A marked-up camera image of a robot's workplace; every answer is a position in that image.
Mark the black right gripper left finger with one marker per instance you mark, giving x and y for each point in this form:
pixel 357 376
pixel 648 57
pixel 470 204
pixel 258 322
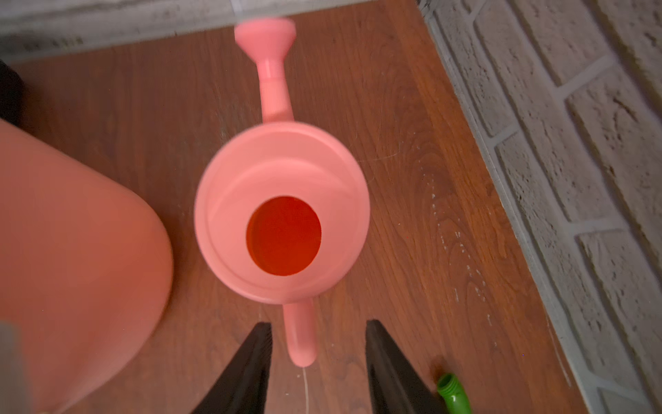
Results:
pixel 242 386

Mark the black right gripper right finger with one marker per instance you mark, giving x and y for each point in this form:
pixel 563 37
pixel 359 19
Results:
pixel 394 385

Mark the pink watering can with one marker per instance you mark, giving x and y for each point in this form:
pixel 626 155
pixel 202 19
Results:
pixel 282 210

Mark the pink plastic bucket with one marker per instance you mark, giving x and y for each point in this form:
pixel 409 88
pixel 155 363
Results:
pixel 86 270

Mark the black plastic tool case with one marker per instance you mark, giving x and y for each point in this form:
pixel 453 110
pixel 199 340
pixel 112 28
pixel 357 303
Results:
pixel 11 88

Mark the green hose connector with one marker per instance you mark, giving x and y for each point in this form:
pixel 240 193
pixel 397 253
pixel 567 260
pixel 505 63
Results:
pixel 452 392

